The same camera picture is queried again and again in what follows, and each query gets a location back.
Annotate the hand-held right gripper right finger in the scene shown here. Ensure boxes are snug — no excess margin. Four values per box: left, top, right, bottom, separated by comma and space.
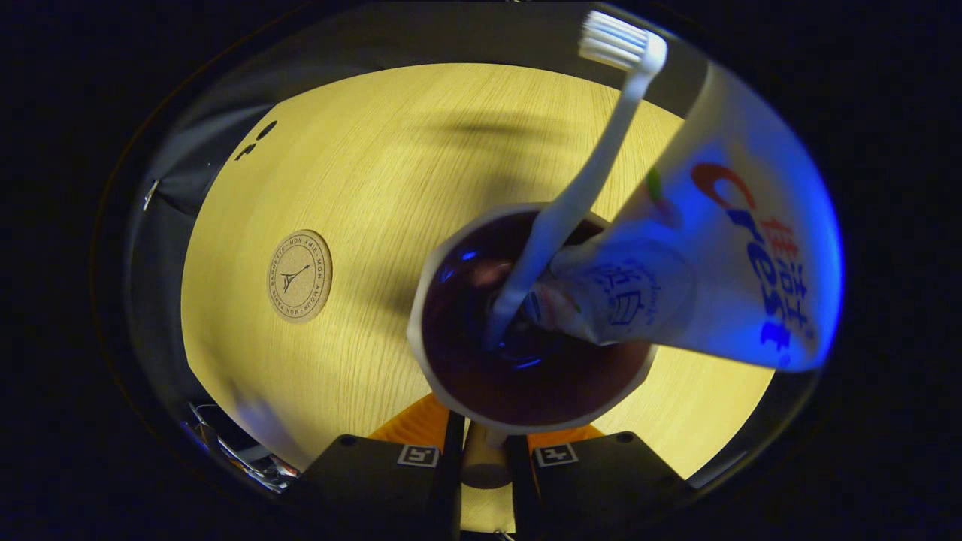
505, 425, 692, 536

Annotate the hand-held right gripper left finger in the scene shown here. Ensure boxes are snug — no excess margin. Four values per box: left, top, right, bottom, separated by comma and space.
289, 394, 467, 538

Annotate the beige cup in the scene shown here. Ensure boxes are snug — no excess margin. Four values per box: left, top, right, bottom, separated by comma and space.
407, 203, 657, 489

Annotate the round cork coaster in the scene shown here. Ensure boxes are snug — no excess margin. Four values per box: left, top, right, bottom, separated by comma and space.
267, 230, 334, 324

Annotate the white toothpaste tube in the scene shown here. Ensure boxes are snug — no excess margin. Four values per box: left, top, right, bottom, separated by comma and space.
526, 60, 844, 373

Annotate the white toothbrush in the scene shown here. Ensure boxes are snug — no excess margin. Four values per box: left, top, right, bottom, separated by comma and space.
485, 11, 668, 350

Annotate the shiny metal object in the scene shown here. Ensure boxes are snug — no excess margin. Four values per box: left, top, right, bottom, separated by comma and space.
184, 402, 301, 491

